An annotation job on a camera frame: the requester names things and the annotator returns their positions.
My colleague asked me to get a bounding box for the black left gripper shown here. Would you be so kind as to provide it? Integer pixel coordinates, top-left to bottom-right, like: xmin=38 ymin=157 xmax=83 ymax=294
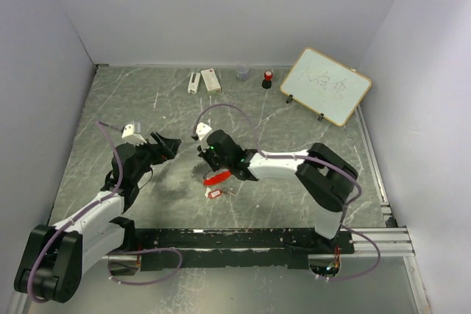
xmin=127 ymin=131 xmax=180 ymax=183

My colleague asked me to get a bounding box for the red handled metal key holder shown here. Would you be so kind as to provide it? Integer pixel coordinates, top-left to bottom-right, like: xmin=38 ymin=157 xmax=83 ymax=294
xmin=191 ymin=162 xmax=232 ymax=187

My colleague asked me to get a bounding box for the red usb stick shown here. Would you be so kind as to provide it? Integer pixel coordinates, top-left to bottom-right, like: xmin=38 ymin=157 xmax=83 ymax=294
xmin=205 ymin=188 xmax=236 ymax=199

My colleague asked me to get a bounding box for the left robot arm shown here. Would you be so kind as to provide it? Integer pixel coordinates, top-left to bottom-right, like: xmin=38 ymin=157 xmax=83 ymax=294
xmin=13 ymin=132 xmax=182 ymax=303

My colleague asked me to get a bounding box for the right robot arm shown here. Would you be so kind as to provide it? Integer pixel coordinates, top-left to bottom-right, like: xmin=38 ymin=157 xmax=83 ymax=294
xmin=193 ymin=123 xmax=361 ymax=254

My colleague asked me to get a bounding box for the white stapler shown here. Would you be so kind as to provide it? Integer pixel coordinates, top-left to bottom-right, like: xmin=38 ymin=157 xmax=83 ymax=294
xmin=187 ymin=71 xmax=201 ymax=95

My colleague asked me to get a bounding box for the white green staple box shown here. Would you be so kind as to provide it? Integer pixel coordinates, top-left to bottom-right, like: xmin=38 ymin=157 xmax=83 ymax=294
xmin=201 ymin=68 xmax=222 ymax=95

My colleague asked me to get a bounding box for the red black stamp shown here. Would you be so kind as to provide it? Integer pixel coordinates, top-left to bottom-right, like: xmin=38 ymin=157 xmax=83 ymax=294
xmin=262 ymin=71 xmax=273 ymax=89

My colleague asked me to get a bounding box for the clear paperclip jar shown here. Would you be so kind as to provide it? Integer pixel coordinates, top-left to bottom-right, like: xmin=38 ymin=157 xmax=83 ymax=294
xmin=235 ymin=63 xmax=249 ymax=81

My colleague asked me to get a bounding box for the yellow framed whiteboard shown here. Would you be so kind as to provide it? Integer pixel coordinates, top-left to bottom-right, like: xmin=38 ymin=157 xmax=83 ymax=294
xmin=280 ymin=48 xmax=372 ymax=126

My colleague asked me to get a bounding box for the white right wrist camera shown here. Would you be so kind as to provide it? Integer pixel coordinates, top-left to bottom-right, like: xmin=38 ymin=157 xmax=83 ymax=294
xmin=191 ymin=122 xmax=213 ymax=143

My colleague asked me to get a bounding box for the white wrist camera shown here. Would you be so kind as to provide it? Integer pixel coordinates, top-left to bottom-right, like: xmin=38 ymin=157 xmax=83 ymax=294
xmin=191 ymin=122 xmax=213 ymax=143
xmin=121 ymin=121 xmax=147 ymax=146

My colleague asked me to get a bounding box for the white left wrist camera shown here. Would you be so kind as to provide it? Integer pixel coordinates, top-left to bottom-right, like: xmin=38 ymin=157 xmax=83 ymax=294
xmin=121 ymin=121 xmax=147 ymax=146

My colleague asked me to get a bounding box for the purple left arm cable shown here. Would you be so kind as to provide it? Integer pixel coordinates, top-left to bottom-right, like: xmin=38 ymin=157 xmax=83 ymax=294
xmin=28 ymin=121 xmax=184 ymax=304

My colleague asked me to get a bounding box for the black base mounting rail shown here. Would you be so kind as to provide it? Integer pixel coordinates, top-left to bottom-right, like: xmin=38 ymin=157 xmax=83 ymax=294
xmin=110 ymin=228 xmax=354 ymax=270

